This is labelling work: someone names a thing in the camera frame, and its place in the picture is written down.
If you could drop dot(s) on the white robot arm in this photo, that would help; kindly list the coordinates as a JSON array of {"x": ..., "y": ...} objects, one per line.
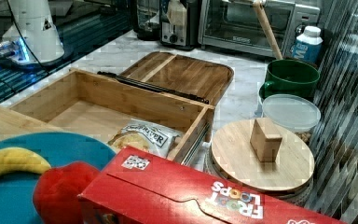
[{"x": 33, "y": 37}]

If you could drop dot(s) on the dark wooden cutting board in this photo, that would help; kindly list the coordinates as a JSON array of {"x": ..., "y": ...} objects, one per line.
[{"x": 176, "y": 72}]

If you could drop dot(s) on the chips bag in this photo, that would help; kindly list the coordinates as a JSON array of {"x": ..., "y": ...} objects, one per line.
[{"x": 146, "y": 136}]

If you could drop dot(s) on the open bamboo drawer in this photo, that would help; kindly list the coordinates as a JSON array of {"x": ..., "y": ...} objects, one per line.
[{"x": 82, "y": 102}]

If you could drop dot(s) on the round wooden jar lid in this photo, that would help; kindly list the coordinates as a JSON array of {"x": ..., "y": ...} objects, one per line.
[{"x": 262, "y": 155}]

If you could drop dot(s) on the red cereal box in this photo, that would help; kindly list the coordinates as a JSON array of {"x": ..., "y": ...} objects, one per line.
[{"x": 137, "y": 187}]

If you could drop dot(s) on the black silver toaster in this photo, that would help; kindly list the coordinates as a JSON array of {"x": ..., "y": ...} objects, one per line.
[{"x": 179, "y": 20}]

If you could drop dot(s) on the silver toaster oven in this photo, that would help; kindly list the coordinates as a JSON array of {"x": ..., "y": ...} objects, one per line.
[{"x": 233, "y": 24}]

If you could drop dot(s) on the black coffee grinder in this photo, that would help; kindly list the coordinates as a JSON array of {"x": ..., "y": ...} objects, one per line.
[{"x": 145, "y": 21}]

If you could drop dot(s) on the green mug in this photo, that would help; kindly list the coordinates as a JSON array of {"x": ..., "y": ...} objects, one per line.
[{"x": 290, "y": 77}]

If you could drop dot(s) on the bamboo counter box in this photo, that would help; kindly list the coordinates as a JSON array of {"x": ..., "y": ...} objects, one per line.
[{"x": 13, "y": 123}]

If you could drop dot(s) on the wooden spoon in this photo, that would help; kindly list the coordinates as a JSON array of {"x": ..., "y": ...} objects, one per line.
[{"x": 264, "y": 22}]

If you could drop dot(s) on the blue white milk bottle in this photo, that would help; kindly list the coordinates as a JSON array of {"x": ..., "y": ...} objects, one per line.
[{"x": 308, "y": 45}]

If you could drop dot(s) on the red apple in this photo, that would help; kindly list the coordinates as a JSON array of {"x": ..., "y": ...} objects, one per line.
[{"x": 55, "y": 195}]

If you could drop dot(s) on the grey woven jar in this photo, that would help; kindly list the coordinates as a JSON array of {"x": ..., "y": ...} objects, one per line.
[{"x": 298, "y": 198}]

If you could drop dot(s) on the yellow banana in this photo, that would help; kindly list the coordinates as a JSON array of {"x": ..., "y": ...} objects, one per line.
[{"x": 19, "y": 159}]

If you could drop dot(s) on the black drawer handle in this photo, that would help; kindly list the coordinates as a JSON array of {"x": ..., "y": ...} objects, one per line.
[{"x": 151, "y": 87}]

